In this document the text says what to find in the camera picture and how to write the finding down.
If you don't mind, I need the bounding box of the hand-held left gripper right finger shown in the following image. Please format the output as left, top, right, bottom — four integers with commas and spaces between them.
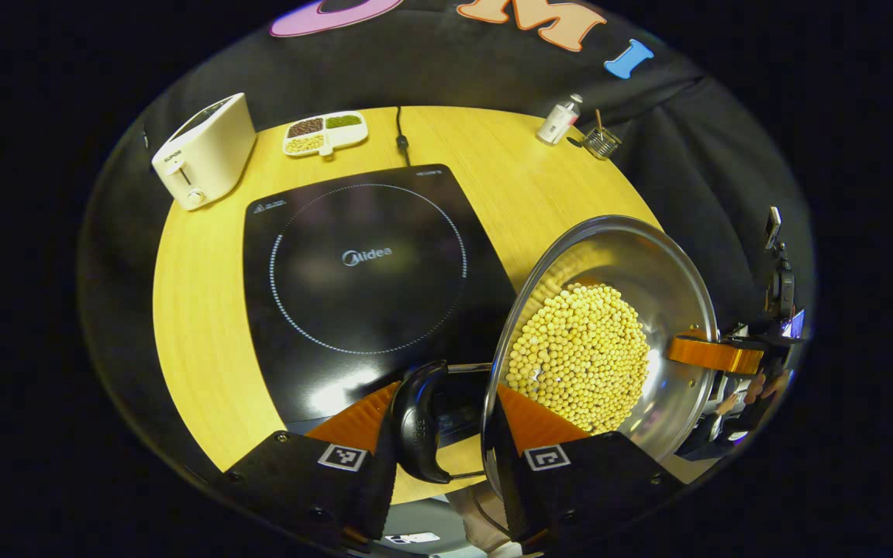
485, 384, 684, 553

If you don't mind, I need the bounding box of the white divided dish of beans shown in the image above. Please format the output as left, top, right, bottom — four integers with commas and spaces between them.
283, 111, 370, 158

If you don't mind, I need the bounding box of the black power cable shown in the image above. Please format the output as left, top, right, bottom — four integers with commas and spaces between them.
394, 106, 412, 166

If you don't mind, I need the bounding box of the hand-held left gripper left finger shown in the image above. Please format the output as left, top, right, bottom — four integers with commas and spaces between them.
222, 380, 401, 547

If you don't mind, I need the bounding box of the clear bottle with pink label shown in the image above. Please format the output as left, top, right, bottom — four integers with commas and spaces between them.
536, 94, 584, 146

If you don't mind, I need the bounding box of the white toaster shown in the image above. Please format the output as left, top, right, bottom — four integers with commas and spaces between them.
151, 92, 257, 212

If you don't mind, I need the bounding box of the black induction cooktop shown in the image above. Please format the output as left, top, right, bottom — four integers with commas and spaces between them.
243, 164, 517, 435

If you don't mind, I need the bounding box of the pile of yellow soybeans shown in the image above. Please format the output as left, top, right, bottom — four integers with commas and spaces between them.
505, 283, 651, 433

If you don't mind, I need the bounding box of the steel pot with black handle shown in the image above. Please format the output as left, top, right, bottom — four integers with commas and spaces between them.
388, 215, 720, 497

